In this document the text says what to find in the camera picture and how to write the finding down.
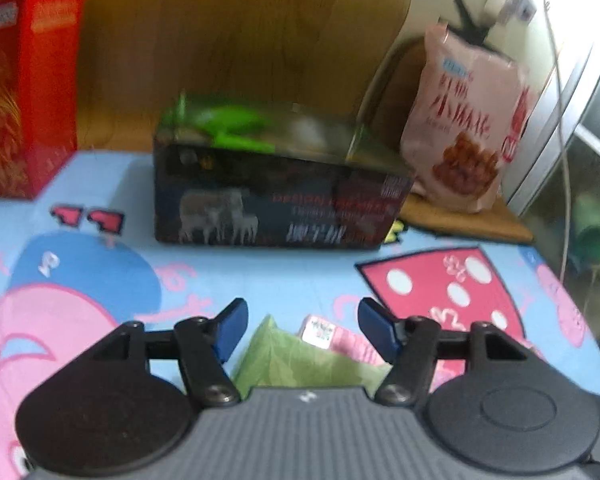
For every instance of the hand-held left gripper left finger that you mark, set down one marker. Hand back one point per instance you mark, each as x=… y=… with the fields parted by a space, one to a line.
x=230 y=332

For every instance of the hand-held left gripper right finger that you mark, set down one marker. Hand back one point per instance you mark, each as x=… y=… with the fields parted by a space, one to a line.
x=377 y=332

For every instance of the small pink box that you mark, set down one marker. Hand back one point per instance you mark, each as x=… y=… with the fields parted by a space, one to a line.
x=350 y=347

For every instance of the large light green leaf packet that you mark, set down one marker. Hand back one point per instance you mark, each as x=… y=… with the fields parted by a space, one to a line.
x=290 y=360

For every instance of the black printed cardboard box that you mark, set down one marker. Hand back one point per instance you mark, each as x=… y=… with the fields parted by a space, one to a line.
x=280 y=200

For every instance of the dark green snack packet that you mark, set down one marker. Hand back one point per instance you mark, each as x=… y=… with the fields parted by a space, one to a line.
x=235 y=127

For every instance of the blue cartoon printed bedsheet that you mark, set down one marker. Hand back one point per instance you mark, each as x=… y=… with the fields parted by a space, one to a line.
x=105 y=270

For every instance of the large pink snack bag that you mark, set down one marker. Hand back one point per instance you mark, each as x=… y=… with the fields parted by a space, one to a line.
x=460 y=120

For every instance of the green round object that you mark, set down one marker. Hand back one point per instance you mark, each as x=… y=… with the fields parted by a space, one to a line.
x=595 y=245

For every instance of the red gift box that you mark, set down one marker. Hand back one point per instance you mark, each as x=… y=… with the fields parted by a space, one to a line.
x=25 y=100

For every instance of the black tape strip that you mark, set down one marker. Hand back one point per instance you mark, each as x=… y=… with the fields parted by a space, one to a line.
x=467 y=20

